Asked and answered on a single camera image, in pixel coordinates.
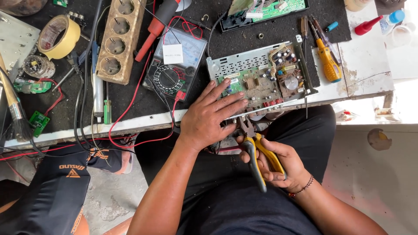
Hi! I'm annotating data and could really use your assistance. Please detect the person's left hand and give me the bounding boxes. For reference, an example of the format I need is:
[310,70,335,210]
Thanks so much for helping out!
[178,78,249,153]

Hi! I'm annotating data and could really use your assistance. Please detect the person's right hand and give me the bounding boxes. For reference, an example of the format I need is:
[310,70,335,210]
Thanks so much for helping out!
[236,134,312,194]

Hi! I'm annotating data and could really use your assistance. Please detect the yellow black handled pliers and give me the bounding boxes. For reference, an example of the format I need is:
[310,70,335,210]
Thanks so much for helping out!
[238,116,288,193]

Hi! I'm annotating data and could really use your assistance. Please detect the metal chassis with circuit board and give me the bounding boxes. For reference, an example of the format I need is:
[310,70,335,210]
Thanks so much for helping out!
[206,35,319,123]

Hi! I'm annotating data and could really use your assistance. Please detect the person's black shorts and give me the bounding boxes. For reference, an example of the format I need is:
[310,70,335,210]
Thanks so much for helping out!
[0,104,337,235]

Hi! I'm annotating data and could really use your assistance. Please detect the analog multimeter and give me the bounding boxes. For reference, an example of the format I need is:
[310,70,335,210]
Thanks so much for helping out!
[142,27,208,102]

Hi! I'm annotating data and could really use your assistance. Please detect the person's foot in sandal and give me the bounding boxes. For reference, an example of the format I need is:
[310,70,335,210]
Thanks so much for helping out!
[111,135,135,175]

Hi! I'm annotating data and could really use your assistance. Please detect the black work mat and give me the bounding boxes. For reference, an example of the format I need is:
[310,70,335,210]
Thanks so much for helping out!
[13,0,352,131]

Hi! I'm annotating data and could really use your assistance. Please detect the black panel with green board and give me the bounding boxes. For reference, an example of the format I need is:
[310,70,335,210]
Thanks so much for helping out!
[218,0,310,33]

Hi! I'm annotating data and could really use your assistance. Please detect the red black probe tool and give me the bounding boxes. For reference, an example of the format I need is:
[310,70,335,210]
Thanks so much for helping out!
[135,0,182,62]

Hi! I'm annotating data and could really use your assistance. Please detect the red nozzle bottle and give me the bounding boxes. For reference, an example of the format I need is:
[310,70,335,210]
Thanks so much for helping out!
[354,15,384,36]

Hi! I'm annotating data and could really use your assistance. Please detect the soldering iron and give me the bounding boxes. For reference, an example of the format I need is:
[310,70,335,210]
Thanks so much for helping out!
[91,41,104,124]

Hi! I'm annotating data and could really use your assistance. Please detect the beige power strip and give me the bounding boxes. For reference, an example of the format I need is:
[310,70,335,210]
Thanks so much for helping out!
[95,0,148,86]

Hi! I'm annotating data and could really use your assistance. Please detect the clear bottle with blue cap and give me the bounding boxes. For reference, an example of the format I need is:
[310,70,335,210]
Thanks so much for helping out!
[379,9,406,36]

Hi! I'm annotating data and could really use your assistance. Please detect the small green circuit board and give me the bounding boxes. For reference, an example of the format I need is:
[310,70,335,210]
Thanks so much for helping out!
[29,111,51,138]

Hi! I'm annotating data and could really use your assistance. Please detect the roll of masking tape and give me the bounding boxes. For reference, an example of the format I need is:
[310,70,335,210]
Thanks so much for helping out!
[37,15,81,60]

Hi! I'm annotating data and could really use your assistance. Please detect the round dusty component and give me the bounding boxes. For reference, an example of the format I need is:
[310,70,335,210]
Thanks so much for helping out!
[22,55,56,79]

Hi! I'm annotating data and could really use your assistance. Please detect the paint brush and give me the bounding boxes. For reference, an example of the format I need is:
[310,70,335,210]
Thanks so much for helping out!
[0,54,35,143]

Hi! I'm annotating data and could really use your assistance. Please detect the grey metal plate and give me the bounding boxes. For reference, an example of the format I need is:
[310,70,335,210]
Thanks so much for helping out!
[0,10,41,82]

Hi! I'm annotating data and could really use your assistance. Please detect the beaded red bracelet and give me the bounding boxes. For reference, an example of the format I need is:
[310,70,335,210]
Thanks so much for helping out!
[287,175,315,198]

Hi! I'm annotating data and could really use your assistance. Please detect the yellow handled screwdriver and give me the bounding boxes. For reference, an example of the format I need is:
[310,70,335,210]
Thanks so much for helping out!
[308,20,343,84]

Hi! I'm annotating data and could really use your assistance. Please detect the red test lead wire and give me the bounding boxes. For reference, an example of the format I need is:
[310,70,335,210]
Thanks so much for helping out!
[0,16,204,162]

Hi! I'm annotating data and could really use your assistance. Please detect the dark handled screwdriver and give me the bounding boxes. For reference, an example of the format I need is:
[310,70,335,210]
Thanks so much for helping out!
[300,16,309,61]

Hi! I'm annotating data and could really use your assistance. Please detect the clear handled screwdriver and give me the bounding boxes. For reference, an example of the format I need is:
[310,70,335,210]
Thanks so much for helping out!
[310,15,342,66]

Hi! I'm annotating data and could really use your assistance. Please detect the green handled small screwdriver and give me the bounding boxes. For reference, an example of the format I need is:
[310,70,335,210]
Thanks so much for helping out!
[103,82,112,125]

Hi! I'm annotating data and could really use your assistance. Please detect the green circuit board with wires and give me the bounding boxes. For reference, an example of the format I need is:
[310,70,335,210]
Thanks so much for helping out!
[13,78,53,94]

